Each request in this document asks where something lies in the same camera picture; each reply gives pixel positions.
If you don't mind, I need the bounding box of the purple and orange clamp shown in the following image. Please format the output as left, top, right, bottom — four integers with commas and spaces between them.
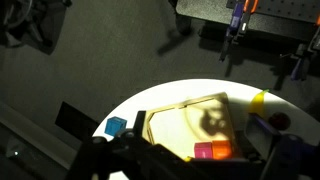
218, 0, 260, 63

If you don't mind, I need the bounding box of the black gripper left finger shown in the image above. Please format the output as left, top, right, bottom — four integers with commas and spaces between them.
66, 110, 208, 180

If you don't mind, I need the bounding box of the grey metal rail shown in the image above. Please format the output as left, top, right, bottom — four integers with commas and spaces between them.
0, 101, 80, 171

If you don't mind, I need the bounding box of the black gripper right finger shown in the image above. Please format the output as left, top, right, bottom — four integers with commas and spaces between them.
244, 113, 320, 180

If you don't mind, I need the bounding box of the dark metal platform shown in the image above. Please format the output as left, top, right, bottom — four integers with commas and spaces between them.
175, 0, 320, 43

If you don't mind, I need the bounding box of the blue cube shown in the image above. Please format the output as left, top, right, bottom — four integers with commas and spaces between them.
104, 116, 128, 137

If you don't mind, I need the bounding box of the octagonal wooden box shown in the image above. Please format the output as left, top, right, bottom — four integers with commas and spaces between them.
141, 92, 242, 160

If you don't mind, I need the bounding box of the yellow banana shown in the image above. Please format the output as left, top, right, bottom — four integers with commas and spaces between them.
249, 88, 270, 118

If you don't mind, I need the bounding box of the black perforated breadboard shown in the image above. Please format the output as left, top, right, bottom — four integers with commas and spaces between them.
226, 0, 320, 24

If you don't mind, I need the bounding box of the black equipment base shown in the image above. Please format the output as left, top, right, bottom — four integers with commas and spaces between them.
0, 0, 73, 56

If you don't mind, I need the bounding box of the purple and black clamp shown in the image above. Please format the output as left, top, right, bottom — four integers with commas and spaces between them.
273, 13, 320, 92

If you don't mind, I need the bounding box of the pink cube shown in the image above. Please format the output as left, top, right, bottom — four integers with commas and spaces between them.
194, 141, 214, 160

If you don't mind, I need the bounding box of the dark red plum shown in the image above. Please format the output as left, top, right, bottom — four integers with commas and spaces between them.
268, 111, 292, 132

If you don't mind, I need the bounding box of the black flat panel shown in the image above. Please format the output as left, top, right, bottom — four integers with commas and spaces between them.
54, 101, 101, 140

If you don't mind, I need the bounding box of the orange plastic cube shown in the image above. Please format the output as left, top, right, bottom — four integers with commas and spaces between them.
211, 140, 233, 161

